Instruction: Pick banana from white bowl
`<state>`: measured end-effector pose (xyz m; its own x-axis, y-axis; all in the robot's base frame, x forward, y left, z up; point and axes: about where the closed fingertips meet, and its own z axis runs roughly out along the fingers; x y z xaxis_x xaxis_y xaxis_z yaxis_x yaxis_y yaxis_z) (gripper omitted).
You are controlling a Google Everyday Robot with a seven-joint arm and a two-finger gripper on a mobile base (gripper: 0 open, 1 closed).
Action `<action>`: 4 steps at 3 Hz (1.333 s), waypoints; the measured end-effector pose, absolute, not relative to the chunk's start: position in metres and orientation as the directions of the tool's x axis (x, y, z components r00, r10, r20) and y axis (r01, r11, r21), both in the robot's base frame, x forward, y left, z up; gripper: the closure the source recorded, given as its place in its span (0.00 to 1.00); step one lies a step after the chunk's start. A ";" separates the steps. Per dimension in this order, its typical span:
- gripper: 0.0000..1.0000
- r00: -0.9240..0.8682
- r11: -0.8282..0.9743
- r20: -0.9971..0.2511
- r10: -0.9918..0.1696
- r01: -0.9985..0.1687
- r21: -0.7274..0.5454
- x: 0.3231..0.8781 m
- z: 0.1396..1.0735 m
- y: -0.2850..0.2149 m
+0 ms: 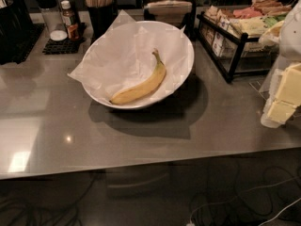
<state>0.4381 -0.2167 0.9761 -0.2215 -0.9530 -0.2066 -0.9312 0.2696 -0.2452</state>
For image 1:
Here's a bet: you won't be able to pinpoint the black tray mat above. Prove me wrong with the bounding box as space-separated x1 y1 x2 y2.
0 24 44 65

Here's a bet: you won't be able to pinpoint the white paper liner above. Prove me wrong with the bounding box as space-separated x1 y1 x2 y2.
67 9 190 105

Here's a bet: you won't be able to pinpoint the black cup of chopsticks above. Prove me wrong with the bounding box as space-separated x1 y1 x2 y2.
85 0 114 39

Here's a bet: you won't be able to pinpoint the brown sauce bottle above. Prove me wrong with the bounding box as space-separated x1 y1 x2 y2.
61 0 81 40

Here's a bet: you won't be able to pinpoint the wooden chair with cushion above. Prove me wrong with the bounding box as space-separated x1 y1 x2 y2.
142 0 196 39

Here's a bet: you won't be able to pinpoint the yellow banana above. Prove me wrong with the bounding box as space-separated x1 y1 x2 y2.
110 49 166 105

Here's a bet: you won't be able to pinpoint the packaged snacks in rack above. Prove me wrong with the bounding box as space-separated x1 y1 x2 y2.
204 0 292 52

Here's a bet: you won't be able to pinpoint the clear shaker black lid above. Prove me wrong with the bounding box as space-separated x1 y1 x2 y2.
36 0 68 41

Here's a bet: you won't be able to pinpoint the black square coaster mat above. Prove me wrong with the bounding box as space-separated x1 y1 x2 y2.
42 24 86 55

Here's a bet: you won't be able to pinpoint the black container at left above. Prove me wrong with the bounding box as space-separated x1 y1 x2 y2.
0 0 33 52

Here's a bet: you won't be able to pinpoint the black wire rack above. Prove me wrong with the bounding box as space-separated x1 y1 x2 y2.
195 11 277 83

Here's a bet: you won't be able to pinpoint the white bowl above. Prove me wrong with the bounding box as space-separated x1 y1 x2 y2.
80 20 196 110

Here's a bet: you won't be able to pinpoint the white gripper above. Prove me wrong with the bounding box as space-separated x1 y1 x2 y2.
260 0 301 128

